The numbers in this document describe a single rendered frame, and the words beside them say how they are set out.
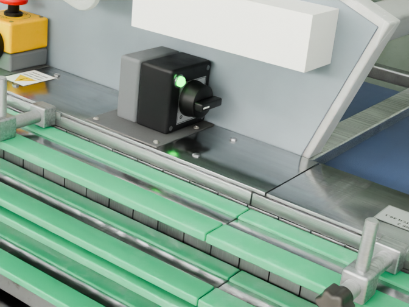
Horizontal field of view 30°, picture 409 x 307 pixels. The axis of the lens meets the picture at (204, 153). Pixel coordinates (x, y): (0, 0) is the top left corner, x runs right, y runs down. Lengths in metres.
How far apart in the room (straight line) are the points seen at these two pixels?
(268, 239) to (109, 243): 0.19
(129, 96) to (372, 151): 0.32
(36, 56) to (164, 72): 0.29
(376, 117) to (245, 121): 0.23
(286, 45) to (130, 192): 0.22
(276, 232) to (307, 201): 0.05
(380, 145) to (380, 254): 0.35
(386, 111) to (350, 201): 0.34
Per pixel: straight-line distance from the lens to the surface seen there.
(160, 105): 0.90
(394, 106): 1.16
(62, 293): 0.94
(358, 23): 0.84
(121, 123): 0.93
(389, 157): 1.00
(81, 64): 1.10
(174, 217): 0.76
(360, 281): 0.66
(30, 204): 0.93
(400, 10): 1.03
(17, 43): 1.09
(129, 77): 0.92
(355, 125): 1.05
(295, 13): 0.81
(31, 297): 1.11
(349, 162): 0.96
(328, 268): 0.72
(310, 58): 0.82
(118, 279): 0.84
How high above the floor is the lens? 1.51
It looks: 50 degrees down
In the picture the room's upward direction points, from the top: 113 degrees counter-clockwise
